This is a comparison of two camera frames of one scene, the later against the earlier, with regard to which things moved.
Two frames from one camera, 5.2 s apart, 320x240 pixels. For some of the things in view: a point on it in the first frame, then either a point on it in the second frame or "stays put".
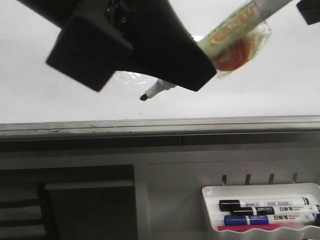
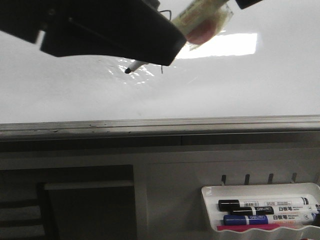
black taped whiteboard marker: (234, 42) to (200, 22)
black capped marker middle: (310, 209) stays put
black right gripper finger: (310, 9) to (243, 4)
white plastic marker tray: (213, 194) stays put
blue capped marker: (239, 220) stays put
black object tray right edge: (317, 222) stays put
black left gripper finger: (98, 38) to (136, 29)
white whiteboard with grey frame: (276, 95) stays put
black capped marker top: (227, 204) stays put
